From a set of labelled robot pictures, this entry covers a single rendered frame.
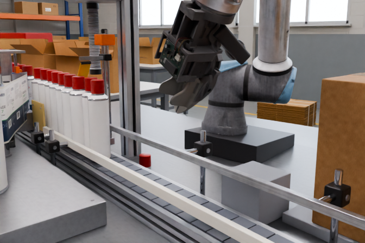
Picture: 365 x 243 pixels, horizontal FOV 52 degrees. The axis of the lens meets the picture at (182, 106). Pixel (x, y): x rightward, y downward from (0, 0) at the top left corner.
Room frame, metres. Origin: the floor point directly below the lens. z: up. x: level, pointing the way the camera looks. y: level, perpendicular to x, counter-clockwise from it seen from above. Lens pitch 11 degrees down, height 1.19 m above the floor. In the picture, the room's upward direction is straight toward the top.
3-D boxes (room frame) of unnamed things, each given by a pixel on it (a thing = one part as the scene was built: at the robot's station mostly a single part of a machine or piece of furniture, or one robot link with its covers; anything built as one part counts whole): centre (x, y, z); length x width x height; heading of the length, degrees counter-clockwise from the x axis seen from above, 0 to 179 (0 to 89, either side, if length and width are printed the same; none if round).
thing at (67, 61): (3.14, 0.84, 0.96); 0.53 x 0.45 x 0.37; 142
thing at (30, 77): (1.33, 0.55, 0.98); 0.05 x 0.05 x 0.20
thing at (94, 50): (1.14, 0.27, 1.18); 0.04 x 0.04 x 0.21
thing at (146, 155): (1.01, 0.11, 0.85); 0.03 x 0.03 x 0.03
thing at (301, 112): (4.90, -1.39, 0.16); 0.64 x 0.53 x 0.31; 55
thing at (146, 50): (5.42, 0.47, 0.97); 0.44 x 0.42 x 0.37; 137
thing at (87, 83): (0.96, 0.24, 0.98); 0.05 x 0.05 x 0.20
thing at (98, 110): (0.92, 0.21, 0.98); 0.05 x 0.05 x 0.20
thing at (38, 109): (1.17, 0.46, 0.94); 0.10 x 0.01 x 0.09; 40
